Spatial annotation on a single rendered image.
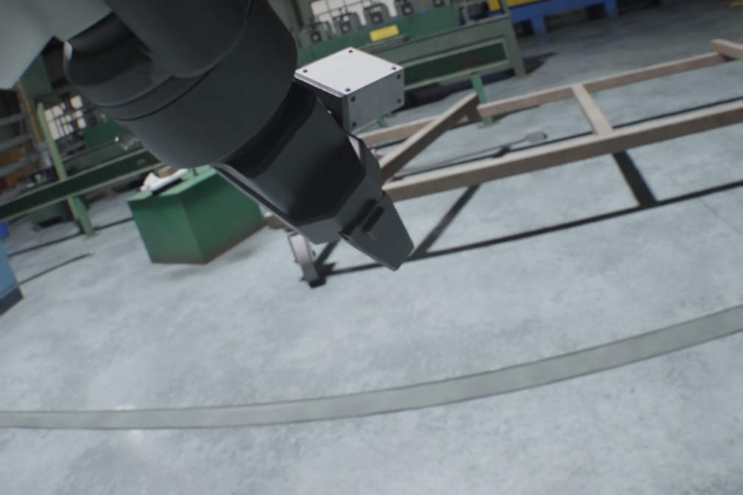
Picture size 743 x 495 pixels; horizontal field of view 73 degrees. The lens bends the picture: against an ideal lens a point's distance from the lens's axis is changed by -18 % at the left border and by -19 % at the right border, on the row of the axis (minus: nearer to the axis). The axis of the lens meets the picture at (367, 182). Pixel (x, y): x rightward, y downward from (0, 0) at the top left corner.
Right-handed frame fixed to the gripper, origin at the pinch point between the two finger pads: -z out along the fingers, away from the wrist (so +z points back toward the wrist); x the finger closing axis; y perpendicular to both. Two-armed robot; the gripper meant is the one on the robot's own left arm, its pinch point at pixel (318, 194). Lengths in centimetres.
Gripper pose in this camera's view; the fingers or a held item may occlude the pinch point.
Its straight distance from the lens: 36.7
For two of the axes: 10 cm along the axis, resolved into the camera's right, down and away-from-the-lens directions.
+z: -3.8, -4.7, -7.9
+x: 7.0, 4.1, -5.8
